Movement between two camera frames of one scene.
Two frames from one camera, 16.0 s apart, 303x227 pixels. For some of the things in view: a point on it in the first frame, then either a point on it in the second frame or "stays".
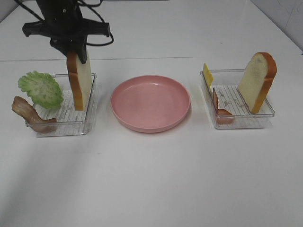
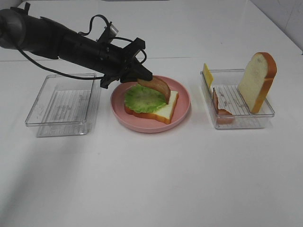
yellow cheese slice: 207,76 stays
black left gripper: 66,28 -> 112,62
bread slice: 257,81 stays
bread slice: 80,75 -> 164,114
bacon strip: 28,112 -> 157,82
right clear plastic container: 227,82 stays
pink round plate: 150,103 stays
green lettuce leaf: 43,90 -> 142,98
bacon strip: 223,117 stays
